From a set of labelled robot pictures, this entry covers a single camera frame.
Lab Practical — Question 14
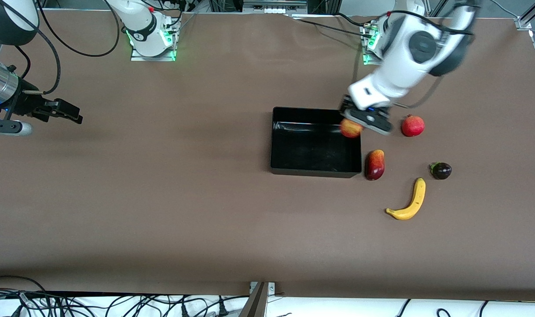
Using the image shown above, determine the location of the red yellow apple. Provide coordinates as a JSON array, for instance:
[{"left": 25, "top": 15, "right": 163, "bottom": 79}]
[{"left": 340, "top": 118, "right": 364, "bottom": 139}]

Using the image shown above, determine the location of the black rectangular plastic box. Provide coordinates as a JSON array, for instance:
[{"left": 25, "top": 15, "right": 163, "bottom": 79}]
[{"left": 270, "top": 107, "right": 363, "bottom": 179}]

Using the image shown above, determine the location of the yellow banana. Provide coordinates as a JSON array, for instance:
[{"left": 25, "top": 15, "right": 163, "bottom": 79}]
[{"left": 385, "top": 177, "right": 426, "bottom": 221}]

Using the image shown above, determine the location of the red pomegranate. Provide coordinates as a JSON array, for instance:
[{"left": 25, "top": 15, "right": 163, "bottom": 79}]
[{"left": 401, "top": 114, "right": 425, "bottom": 137}]

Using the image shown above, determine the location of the red yellow mango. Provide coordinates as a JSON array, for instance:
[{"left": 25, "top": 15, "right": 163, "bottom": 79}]
[{"left": 365, "top": 149, "right": 385, "bottom": 181}]

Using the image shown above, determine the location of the dark purple mangosteen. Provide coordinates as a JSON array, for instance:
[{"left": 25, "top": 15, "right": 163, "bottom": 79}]
[{"left": 429, "top": 162, "right": 452, "bottom": 180}]

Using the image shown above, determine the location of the white power strip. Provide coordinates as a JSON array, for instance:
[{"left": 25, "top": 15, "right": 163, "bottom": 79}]
[{"left": 243, "top": 0, "right": 308, "bottom": 14}]

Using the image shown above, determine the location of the table cover sheet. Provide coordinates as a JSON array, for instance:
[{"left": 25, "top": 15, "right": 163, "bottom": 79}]
[{"left": 0, "top": 9, "right": 535, "bottom": 302}]

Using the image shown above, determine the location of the dark grey pole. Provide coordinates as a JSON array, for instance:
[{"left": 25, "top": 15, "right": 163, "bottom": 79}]
[{"left": 239, "top": 282, "right": 268, "bottom": 317}]

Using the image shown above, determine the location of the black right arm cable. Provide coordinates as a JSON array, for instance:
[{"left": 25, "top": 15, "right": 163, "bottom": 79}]
[{"left": 12, "top": 0, "right": 121, "bottom": 95}]

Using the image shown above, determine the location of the black cable to base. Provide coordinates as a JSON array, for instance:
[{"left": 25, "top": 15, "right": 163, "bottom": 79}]
[{"left": 299, "top": 18, "right": 371, "bottom": 38}]

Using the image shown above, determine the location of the silver metal bracket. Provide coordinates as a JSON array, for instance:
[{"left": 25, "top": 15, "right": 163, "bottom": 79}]
[{"left": 249, "top": 282, "right": 276, "bottom": 295}]

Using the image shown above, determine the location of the black cable tangle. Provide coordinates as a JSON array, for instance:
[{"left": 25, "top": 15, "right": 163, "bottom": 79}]
[{"left": 0, "top": 288, "right": 250, "bottom": 317}]

